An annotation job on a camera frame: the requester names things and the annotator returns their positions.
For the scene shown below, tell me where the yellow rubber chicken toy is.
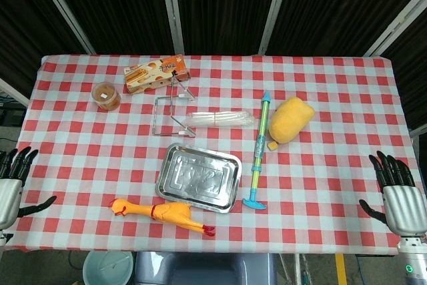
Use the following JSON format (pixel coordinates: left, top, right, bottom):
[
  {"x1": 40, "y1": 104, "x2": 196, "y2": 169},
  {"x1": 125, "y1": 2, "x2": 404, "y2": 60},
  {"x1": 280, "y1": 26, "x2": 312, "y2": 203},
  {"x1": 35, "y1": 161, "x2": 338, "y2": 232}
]
[{"x1": 109, "y1": 197, "x2": 217, "y2": 238}]

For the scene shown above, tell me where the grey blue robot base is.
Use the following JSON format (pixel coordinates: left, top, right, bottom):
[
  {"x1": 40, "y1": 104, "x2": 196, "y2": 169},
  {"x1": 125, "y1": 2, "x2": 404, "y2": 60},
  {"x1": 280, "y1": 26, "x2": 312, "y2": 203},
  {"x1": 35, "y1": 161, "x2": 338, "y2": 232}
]
[{"x1": 133, "y1": 250, "x2": 278, "y2": 285}]

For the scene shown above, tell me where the round clear snack container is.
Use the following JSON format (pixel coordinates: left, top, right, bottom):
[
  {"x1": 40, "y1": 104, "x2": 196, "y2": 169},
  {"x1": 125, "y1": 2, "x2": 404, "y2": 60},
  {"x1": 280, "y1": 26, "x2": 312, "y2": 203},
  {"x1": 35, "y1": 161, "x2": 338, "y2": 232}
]
[{"x1": 91, "y1": 81, "x2": 122, "y2": 111}]

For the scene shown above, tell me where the pale blue plastic basin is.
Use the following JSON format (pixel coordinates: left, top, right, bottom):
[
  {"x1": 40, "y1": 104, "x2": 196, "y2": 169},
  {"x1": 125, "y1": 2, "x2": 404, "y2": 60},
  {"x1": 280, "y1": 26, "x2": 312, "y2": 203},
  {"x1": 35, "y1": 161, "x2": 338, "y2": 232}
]
[{"x1": 82, "y1": 250, "x2": 135, "y2": 285}]

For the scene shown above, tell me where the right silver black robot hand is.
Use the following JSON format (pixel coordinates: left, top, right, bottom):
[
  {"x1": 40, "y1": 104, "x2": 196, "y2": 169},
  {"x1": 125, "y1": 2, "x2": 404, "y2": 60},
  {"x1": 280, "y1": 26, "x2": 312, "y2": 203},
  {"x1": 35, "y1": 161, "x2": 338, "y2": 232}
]
[{"x1": 358, "y1": 150, "x2": 427, "y2": 236}]

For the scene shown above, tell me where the red white checkered tablecloth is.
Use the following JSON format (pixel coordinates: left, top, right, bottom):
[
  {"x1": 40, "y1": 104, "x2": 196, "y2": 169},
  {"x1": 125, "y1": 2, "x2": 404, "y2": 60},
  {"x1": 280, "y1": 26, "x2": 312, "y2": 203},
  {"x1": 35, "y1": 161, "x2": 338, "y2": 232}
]
[{"x1": 5, "y1": 54, "x2": 420, "y2": 256}]

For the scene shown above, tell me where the metal wire stand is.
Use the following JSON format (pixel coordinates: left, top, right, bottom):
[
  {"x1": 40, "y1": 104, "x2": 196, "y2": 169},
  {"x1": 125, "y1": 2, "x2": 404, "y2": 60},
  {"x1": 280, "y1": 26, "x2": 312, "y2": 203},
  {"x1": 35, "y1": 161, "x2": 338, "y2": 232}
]
[{"x1": 152, "y1": 77, "x2": 197, "y2": 138}]

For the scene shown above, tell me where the orange snack box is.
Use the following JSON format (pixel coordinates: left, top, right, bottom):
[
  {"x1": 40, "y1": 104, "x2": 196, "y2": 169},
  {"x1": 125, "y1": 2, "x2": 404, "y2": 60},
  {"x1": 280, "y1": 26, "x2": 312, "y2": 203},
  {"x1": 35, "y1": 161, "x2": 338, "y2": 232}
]
[{"x1": 123, "y1": 53, "x2": 191, "y2": 95}]

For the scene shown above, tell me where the white partition post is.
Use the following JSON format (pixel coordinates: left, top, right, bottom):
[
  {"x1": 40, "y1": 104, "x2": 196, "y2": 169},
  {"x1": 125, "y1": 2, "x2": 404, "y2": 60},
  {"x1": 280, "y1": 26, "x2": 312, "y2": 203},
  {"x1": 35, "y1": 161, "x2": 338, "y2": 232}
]
[
  {"x1": 29, "y1": 0, "x2": 97, "y2": 55},
  {"x1": 258, "y1": 0, "x2": 294, "y2": 55},
  {"x1": 158, "y1": 0, "x2": 186, "y2": 55},
  {"x1": 0, "y1": 77, "x2": 31, "y2": 107},
  {"x1": 363, "y1": 0, "x2": 427, "y2": 57}
]

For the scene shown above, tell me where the blue green water pump toy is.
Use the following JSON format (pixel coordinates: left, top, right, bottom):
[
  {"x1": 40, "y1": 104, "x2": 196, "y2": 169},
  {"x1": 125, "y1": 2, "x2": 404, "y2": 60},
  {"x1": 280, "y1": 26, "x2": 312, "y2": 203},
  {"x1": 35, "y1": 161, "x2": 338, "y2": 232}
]
[{"x1": 242, "y1": 91, "x2": 272, "y2": 212}]

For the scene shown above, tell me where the stainless steel rectangular tray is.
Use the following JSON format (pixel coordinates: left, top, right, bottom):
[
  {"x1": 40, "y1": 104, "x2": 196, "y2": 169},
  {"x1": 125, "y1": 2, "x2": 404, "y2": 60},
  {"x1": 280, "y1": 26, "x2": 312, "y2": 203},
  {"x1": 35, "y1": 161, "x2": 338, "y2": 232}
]
[{"x1": 155, "y1": 142, "x2": 243, "y2": 214}]

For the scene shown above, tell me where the bundle of clear straws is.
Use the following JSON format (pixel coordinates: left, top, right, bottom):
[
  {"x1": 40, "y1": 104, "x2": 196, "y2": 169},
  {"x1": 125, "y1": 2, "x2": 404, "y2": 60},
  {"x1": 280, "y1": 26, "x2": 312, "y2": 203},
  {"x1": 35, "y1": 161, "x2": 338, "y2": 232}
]
[{"x1": 185, "y1": 109, "x2": 256, "y2": 129}]

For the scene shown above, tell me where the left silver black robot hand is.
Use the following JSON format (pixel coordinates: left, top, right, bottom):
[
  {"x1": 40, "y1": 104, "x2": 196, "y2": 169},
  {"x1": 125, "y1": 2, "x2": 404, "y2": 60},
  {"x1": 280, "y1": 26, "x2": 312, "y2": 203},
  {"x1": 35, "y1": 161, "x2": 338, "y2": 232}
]
[{"x1": 0, "y1": 147, "x2": 57, "y2": 231}]

